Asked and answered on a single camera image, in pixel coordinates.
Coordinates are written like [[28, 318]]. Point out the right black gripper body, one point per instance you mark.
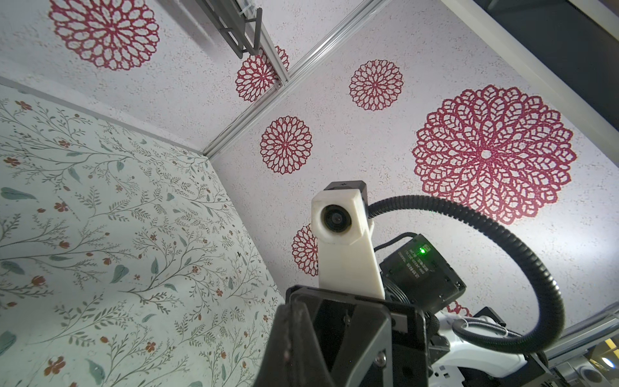
[[410, 332]]

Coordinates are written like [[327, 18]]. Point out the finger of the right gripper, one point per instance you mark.
[[328, 344]]

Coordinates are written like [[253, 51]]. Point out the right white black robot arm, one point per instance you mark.
[[479, 350]]

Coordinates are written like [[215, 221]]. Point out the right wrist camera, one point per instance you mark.
[[340, 222]]

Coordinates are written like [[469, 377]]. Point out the grey slotted wall shelf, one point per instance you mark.
[[238, 22]]

